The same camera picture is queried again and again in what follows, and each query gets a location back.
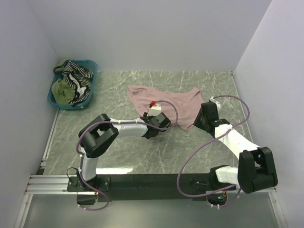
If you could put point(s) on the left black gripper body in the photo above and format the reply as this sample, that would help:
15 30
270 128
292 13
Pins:
149 117

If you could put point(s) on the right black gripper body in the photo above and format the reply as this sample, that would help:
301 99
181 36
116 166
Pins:
200 120

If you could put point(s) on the pink tank top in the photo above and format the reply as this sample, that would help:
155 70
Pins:
182 108

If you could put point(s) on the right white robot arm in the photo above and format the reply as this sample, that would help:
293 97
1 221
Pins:
256 167

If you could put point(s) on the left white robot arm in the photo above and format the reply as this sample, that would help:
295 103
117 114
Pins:
96 137

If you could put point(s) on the black white striped tank top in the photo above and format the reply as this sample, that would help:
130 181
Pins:
81 79

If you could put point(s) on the green tank top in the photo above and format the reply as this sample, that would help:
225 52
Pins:
62 91

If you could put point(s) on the black base beam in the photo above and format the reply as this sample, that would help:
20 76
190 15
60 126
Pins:
153 186

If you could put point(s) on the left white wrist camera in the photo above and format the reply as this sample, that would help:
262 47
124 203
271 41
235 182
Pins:
154 109

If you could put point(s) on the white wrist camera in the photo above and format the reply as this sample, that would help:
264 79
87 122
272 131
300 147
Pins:
212 99
154 109

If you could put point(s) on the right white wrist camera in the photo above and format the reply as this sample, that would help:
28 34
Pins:
212 99

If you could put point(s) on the aluminium rail frame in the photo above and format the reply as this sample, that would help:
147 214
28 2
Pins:
58 155

